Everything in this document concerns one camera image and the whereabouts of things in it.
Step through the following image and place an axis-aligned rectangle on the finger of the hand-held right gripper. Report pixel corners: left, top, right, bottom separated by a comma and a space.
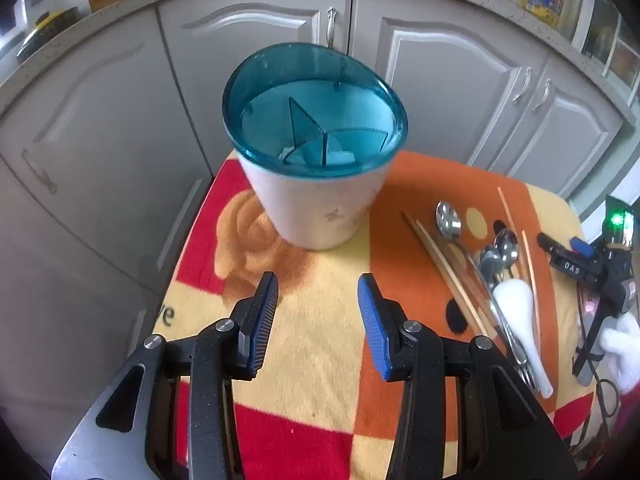
537, 232, 598, 281
570, 239, 604, 263

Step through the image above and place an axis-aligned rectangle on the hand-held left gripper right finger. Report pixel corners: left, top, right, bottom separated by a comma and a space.
357, 273, 581, 480

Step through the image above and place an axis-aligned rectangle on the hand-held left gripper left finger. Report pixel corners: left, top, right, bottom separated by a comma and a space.
51, 271, 280, 480

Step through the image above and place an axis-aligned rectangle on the white ceramic spoon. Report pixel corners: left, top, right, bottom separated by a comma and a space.
491, 280, 555, 400

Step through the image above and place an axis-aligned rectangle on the white utensil holder teal rim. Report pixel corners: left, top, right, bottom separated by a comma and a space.
221, 42, 410, 252

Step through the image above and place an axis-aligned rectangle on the large metal spoon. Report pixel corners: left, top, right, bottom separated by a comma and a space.
435, 201, 531, 366

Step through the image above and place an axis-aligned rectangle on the person's right hand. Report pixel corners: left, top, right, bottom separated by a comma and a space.
597, 316, 640, 403

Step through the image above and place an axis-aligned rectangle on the printed blanket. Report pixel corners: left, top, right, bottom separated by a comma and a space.
152, 150, 608, 480

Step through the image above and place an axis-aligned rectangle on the glass door cabinet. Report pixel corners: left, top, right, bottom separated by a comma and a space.
570, 0, 640, 111

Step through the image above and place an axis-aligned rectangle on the white corner cabinet door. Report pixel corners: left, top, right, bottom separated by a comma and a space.
0, 7, 223, 411

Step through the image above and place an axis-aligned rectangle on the black pot yellow lid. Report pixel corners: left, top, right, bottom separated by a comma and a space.
17, 7, 83, 58

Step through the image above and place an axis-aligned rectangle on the black cable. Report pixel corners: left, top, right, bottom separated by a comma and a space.
575, 360, 621, 461

